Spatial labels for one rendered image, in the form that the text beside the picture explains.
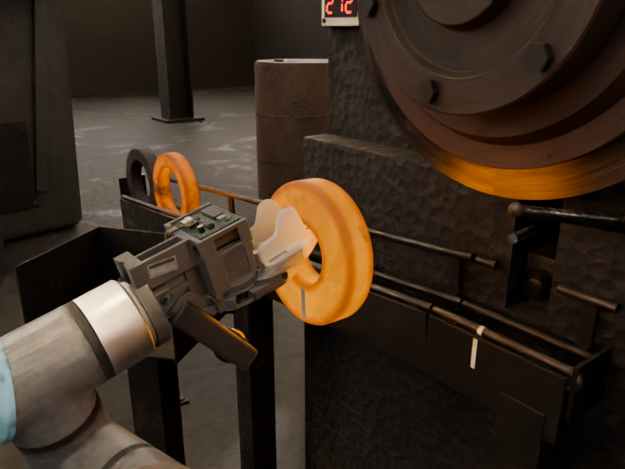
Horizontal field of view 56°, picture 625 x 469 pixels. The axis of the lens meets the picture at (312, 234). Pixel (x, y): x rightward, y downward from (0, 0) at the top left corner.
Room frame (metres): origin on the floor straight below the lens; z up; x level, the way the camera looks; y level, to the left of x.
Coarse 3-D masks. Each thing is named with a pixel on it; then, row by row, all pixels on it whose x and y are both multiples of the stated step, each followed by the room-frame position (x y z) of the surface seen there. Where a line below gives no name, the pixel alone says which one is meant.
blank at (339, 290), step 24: (288, 192) 0.61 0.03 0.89; (312, 192) 0.58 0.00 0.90; (336, 192) 0.58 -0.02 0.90; (312, 216) 0.57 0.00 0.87; (336, 216) 0.55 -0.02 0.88; (360, 216) 0.56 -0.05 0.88; (336, 240) 0.54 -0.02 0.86; (360, 240) 0.54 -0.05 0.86; (336, 264) 0.54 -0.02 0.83; (360, 264) 0.54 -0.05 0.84; (288, 288) 0.60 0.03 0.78; (312, 288) 0.57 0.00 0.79; (336, 288) 0.54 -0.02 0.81; (360, 288) 0.54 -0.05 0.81; (312, 312) 0.57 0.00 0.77; (336, 312) 0.54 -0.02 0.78
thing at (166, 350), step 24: (72, 240) 0.93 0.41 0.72; (96, 240) 0.99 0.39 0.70; (120, 240) 0.99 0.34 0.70; (144, 240) 0.98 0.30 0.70; (24, 264) 0.83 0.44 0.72; (48, 264) 0.88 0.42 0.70; (72, 264) 0.93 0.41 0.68; (96, 264) 0.98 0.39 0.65; (24, 288) 0.82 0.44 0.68; (48, 288) 0.87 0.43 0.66; (72, 288) 0.92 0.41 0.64; (24, 312) 0.81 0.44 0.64; (48, 312) 0.86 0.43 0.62; (144, 360) 0.83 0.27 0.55; (168, 360) 0.86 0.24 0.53; (144, 384) 0.83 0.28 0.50; (168, 384) 0.85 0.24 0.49; (144, 408) 0.84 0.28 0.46; (168, 408) 0.85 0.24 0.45; (144, 432) 0.84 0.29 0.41; (168, 432) 0.84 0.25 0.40
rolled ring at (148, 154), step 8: (136, 152) 1.50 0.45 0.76; (144, 152) 1.48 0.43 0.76; (152, 152) 1.49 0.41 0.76; (128, 160) 1.55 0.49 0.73; (136, 160) 1.51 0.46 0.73; (144, 160) 1.46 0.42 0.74; (152, 160) 1.46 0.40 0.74; (128, 168) 1.55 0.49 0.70; (136, 168) 1.55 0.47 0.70; (152, 168) 1.44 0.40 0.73; (128, 176) 1.55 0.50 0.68; (136, 176) 1.55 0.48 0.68; (152, 176) 1.43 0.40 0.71; (128, 184) 1.56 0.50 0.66; (136, 184) 1.55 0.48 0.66; (152, 184) 1.43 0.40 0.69; (136, 192) 1.54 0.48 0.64; (144, 192) 1.55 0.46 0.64; (152, 192) 1.44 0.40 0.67; (144, 200) 1.53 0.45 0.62; (152, 200) 1.44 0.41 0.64
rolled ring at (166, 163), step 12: (168, 156) 1.34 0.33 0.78; (180, 156) 1.34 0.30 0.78; (156, 168) 1.40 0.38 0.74; (168, 168) 1.39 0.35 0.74; (180, 168) 1.30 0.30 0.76; (192, 168) 1.32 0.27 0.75; (156, 180) 1.40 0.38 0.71; (168, 180) 1.41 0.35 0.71; (180, 180) 1.29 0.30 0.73; (192, 180) 1.30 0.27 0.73; (156, 192) 1.41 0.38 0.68; (168, 192) 1.41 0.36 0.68; (180, 192) 1.30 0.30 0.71; (192, 192) 1.29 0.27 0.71; (168, 204) 1.39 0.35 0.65; (192, 204) 1.28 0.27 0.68
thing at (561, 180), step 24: (360, 24) 0.81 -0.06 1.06; (384, 96) 0.77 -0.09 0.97; (408, 120) 0.73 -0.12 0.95; (432, 144) 0.70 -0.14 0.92; (624, 144) 0.53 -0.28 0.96; (456, 168) 0.67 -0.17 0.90; (480, 168) 0.65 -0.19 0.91; (552, 168) 0.58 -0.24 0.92; (576, 168) 0.56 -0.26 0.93; (600, 168) 0.54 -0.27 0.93; (624, 168) 0.52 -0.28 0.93; (504, 192) 0.62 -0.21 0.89; (528, 192) 0.60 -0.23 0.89; (552, 192) 0.58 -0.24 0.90; (576, 192) 0.56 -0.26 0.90
